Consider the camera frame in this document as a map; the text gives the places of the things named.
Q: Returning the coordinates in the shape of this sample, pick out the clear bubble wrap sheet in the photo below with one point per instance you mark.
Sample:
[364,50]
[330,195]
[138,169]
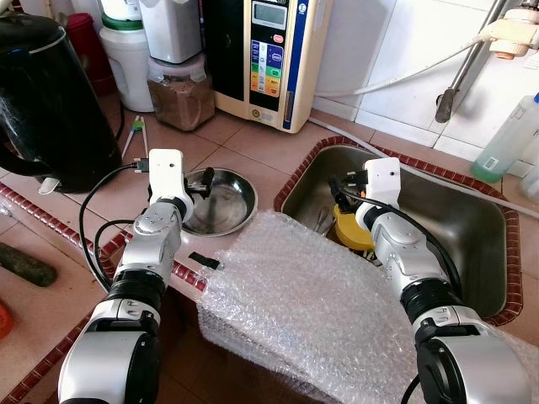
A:
[295,311]

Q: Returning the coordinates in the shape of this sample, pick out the red plastic container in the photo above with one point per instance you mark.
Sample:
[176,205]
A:
[88,46]

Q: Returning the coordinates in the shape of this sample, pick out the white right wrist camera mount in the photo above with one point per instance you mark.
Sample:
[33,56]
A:
[383,181]

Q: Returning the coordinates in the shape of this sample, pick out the metal faucet pipe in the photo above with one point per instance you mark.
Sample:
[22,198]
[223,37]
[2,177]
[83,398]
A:
[446,105]

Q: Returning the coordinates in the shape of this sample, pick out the black electric kettle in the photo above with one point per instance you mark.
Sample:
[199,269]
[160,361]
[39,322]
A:
[50,109]

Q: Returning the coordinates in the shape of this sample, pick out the clear jar brown powder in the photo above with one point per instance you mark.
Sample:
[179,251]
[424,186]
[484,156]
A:
[181,105]

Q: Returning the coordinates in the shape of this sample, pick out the clear bottle green liquid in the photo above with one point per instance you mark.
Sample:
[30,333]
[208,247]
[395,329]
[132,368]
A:
[501,147]

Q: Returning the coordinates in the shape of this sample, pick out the steel spoon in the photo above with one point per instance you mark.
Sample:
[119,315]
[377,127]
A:
[325,223]

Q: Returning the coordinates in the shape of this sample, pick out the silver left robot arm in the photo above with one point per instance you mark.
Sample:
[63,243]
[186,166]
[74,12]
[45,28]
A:
[143,244]

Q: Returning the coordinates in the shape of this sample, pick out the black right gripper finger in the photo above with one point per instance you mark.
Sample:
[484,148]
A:
[341,209]

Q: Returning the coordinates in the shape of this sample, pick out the dark oblong floor object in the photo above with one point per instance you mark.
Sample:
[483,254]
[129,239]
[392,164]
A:
[25,265]

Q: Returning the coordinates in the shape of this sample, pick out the cream water ionizer machine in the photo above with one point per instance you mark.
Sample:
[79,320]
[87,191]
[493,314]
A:
[269,59]

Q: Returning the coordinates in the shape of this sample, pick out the steel bowl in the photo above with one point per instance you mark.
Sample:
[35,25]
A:
[227,202]

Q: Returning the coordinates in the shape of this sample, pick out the white bottle green lid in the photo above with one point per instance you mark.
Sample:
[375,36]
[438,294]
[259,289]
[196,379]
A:
[126,67]

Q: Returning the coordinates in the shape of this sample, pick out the steel sink basin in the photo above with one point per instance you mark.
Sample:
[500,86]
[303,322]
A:
[455,244]

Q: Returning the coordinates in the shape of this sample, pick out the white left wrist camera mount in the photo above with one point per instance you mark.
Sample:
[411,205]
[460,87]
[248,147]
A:
[168,172]

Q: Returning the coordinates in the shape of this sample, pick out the yellow plastic bowl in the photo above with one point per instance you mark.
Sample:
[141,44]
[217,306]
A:
[349,231]

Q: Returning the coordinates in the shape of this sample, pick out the grey white container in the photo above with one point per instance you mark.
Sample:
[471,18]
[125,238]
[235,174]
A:
[173,29]

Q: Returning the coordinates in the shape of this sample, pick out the white plastic chopstick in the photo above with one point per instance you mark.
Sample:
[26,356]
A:
[129,141]
[145,143]

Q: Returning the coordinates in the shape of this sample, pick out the orange object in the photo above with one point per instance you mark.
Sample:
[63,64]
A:
[4,320]

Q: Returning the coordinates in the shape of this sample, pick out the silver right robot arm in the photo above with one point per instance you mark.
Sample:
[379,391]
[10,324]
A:
[404,261]

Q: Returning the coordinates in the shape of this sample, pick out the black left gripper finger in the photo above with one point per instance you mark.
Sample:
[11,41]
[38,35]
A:
[208,175]
[207,189]

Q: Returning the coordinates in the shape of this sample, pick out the cream faucet diverter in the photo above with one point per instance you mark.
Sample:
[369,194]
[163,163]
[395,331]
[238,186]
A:
[514,34]

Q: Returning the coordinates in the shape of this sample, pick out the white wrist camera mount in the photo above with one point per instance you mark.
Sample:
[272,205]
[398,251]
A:
[383,181]
[168,172]

